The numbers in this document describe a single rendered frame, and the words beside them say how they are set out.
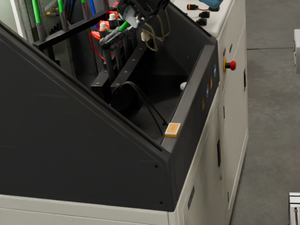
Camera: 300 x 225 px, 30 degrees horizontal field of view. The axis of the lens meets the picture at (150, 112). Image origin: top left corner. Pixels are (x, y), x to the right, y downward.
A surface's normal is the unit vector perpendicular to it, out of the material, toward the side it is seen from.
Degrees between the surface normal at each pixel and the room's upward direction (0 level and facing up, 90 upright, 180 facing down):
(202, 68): 0
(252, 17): 0
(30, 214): 90
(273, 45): 0
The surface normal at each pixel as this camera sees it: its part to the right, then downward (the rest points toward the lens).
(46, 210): -0.27, 0.52
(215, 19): -0.11, -0.85
